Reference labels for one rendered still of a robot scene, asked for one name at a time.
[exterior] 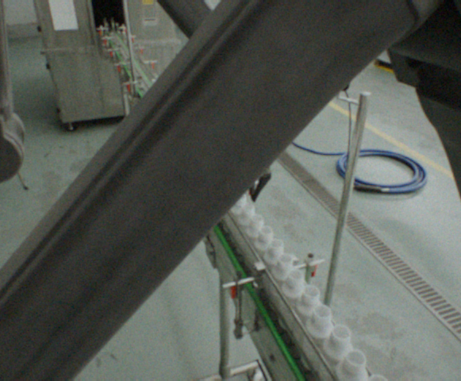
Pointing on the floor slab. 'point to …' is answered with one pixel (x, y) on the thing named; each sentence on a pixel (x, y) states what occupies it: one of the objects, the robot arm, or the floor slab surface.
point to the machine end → (72, 106)
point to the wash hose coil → (378, 183)
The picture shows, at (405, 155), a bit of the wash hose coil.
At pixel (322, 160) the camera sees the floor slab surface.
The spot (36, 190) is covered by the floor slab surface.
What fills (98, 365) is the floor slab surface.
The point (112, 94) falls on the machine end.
